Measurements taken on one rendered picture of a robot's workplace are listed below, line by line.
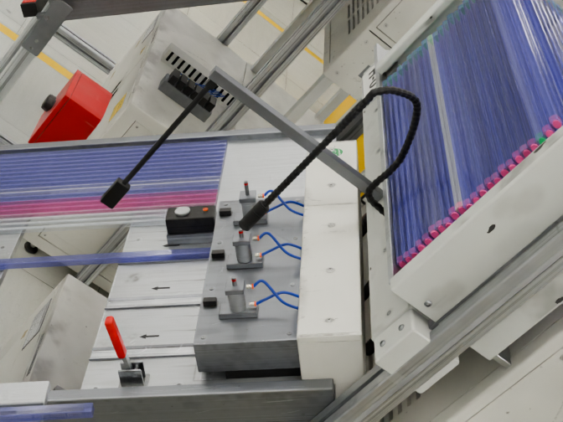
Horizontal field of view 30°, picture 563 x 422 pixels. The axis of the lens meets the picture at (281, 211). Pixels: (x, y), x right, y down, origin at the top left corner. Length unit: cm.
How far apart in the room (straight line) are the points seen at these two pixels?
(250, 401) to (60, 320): 77
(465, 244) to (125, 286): 59
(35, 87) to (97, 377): 246
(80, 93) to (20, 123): 127
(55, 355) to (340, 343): 80
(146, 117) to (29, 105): 97
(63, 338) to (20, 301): 98
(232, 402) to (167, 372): 11
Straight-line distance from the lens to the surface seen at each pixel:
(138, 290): 156
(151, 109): 281
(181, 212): 162
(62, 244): 305
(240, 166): 182
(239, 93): 141
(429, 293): 121
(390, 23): 263
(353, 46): 265
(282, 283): 142
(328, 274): 139
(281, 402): 134
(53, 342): 200
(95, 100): 234
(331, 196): 155
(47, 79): 388
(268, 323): 135
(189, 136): 191
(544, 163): 113
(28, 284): 306
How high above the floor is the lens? 190
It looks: 26 degrees down
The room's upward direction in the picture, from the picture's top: 45 degrees clockwise
